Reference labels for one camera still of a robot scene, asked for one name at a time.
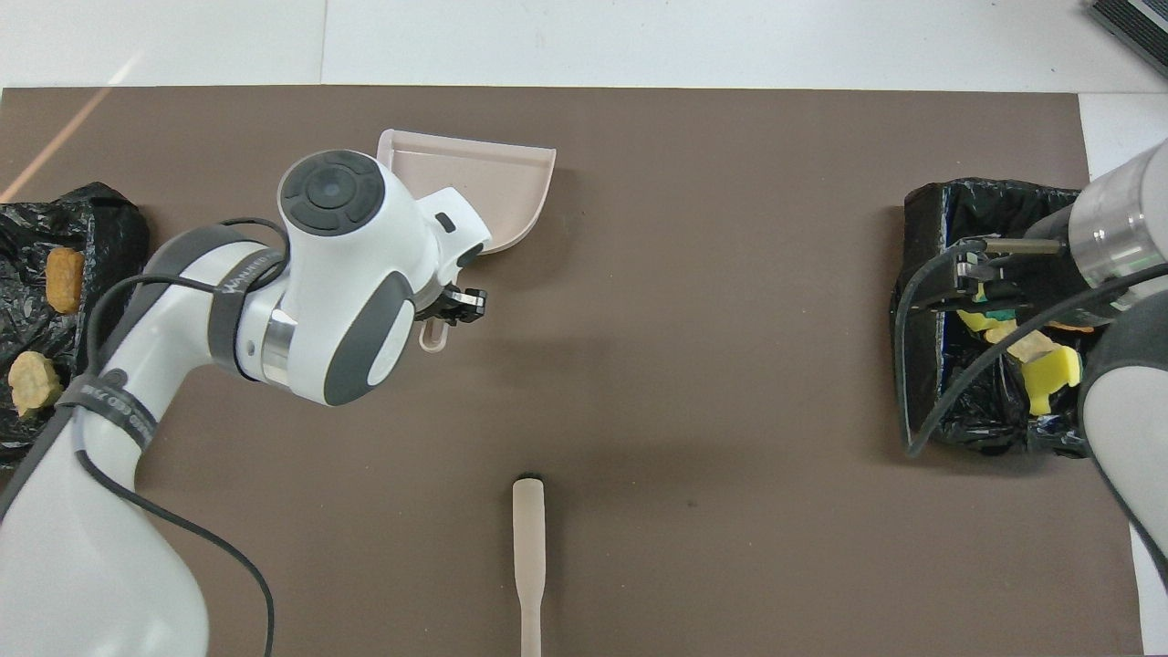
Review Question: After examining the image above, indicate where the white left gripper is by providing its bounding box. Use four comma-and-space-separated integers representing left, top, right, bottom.
415, 186, 492, 328

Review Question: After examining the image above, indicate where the yellow sponge chunk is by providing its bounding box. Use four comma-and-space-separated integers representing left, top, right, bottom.
955, 306, 1023, 335

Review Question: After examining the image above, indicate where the beige plastic dustpan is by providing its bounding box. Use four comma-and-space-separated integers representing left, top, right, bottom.
376, 128, 558, 353

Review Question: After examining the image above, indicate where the notched yellow sponge piece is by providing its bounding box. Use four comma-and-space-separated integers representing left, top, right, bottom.
1019, 345, 1085, 418

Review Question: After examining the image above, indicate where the beige hand brush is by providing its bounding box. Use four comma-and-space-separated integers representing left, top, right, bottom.
511, 474, 548, 657

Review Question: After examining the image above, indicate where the brown oval sponge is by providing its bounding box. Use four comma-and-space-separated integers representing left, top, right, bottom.
45, 247, 87, 315

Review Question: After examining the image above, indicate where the black bag lined bin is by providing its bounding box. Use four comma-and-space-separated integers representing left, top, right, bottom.
0, 182, 151, 471
892, 177, 1140, 459

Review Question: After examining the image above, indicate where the brown table mat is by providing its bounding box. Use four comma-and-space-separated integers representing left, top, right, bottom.
0, 87, 1143, 657

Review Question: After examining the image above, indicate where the grey ribbed device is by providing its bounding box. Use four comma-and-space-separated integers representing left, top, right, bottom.
1086, 0, 1168, 78

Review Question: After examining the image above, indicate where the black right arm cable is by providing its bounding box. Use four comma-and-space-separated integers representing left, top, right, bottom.
893, 238, 1168, 459

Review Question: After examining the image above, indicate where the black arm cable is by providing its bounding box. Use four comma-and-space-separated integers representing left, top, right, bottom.
893, 238, 1168, 459
0, 217, 295, 657

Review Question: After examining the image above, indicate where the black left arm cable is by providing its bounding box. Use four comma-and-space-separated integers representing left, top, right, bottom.
0, 217, 295, 657

